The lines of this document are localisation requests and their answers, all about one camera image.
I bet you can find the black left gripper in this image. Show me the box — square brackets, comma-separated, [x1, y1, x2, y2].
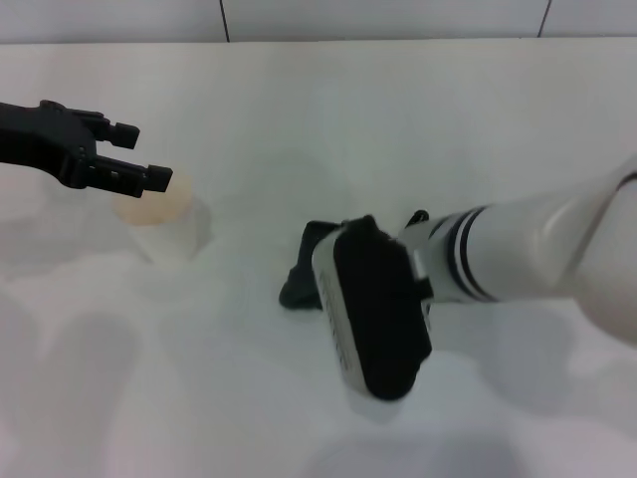
[0, 100, 174, 200]

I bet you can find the white paper cup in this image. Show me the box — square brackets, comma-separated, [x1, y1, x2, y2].
[112, 166, 213, 265]

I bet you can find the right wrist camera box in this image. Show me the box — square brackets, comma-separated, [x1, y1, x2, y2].
[311, 214, 433, 402]

